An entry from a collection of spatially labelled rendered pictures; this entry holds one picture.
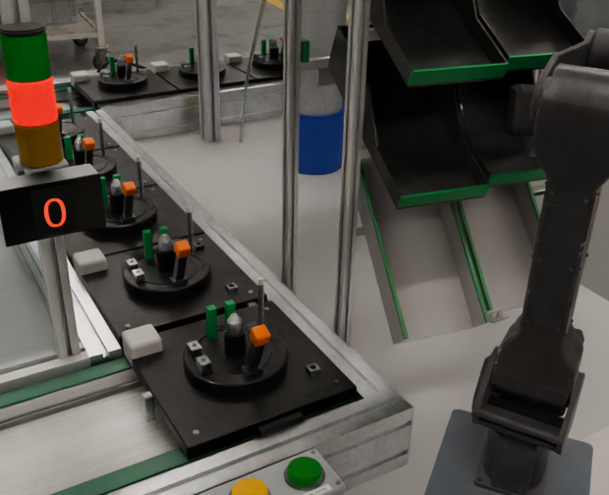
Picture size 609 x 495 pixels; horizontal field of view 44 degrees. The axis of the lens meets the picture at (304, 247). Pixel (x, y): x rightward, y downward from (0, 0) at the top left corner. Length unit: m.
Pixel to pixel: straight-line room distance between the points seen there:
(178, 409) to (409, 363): 0.43
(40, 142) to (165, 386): 0.35
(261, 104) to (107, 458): 1.46
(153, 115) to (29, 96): 1.26
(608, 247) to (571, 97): 1.81
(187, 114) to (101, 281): 1.01
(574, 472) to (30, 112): 0.69
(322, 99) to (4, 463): 1.15
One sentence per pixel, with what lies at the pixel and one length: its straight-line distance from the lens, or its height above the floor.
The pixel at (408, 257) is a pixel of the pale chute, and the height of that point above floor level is 1.07.
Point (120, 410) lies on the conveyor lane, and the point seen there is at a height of 0.92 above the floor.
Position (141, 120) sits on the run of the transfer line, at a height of 0.91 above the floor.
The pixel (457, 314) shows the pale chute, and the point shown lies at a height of 1.01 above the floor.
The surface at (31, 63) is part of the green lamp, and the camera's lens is 0.89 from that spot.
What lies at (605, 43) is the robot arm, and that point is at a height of 1.46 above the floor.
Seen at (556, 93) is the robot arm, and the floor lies 1.44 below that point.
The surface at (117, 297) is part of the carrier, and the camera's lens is 1.21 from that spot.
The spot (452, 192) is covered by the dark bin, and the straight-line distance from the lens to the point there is 0.99.
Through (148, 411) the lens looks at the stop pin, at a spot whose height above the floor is 0.94.
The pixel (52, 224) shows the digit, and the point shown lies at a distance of 0.96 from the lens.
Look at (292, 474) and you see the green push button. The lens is 0.89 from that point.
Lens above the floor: 1.60
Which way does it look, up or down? 29 degrees down
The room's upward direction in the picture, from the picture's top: 1 degrees clockwise
